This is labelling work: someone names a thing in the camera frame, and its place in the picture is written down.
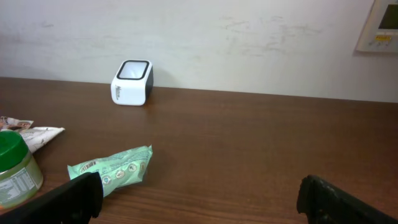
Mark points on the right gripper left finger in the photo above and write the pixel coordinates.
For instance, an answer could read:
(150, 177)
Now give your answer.
(76, 201)

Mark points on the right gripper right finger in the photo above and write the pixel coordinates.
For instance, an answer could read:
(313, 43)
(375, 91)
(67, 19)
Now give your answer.
(325, 203)

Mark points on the mint green wipes packet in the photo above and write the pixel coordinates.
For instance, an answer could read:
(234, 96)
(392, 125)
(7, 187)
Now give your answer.
(119, 170)

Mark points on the green lid jar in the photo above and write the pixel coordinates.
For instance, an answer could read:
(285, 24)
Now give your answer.
(21, 177)

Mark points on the beige oats pouch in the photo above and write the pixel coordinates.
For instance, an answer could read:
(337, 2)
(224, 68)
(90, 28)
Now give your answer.
(35, 137)

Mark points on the white barcode scanner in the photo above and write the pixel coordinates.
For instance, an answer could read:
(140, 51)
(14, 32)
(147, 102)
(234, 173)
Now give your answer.
(132, 83)

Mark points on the wall control panel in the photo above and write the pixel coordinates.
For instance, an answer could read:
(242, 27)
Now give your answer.
(380, 30)

